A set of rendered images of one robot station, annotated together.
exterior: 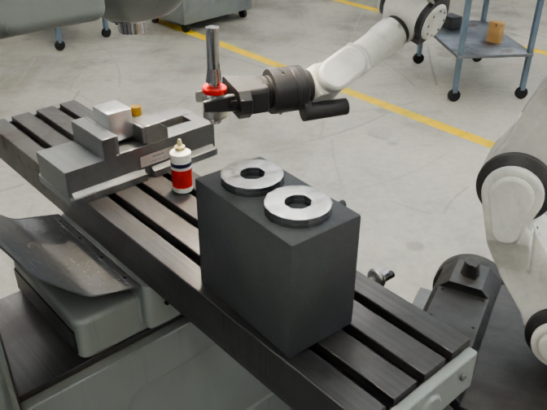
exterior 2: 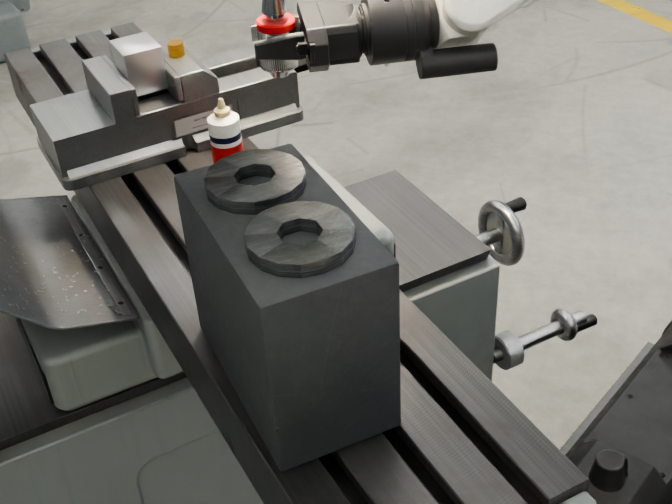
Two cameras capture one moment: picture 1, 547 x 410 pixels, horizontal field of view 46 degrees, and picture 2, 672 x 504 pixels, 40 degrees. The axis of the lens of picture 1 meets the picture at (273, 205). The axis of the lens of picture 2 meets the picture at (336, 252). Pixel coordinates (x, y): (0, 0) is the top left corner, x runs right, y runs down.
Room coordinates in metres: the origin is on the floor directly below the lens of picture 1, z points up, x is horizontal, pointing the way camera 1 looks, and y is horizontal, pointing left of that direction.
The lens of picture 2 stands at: (0.15, -0.22, 1.59)
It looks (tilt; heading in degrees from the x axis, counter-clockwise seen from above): 36 degrees down; 15
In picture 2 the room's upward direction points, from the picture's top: 3 degrees counter-clockwise
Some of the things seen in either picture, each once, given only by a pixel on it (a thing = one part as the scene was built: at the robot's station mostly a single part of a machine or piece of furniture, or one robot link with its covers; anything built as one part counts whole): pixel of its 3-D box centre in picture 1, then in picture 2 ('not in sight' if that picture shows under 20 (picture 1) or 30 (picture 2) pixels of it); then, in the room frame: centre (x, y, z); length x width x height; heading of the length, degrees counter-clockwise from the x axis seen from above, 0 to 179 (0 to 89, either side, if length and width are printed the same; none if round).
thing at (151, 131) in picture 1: (138, 123); (180, 68); (1.23, 0.28, 1.05); 0.12 x 0.06 x 0.04; 42
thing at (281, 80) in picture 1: (260, 93); (351, 32); (1.19, 0.03, 1.13); 0.13 x 0.12 x 0.10; 22
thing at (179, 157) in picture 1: (181, 164); (225, 137); (1.12, 0.18, 1.02); 0.04 x 0.04 x 0.11
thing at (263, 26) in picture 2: (214, 89); (275, 22); (1.16, 0.11, 1.16); 0.05 x 0.05 x 0.01
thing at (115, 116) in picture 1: (113, 121); (138, 64); (1.19, 0.32, 1.08); 0.06 x 0.05 x 0.06; 42
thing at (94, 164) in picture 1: (129, 142); (166, 96); (1.21, 0.30, 1.02); 0.35 x 0.15 x 0.11; 132
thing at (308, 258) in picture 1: (273, 247); (286, 293); (0.77, 0.00, 1.06); 0.22 x 0.12 x 0.20; 39
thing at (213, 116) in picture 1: (215, 103); (277, 46); (1.16, 0.11, 1.13); 0.05 x 0.05 x 0.05
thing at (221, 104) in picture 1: (220, 105); (280, 49); (1.13, 0.10, 1.14); 0.06 x 0.02 x 0.03; 112
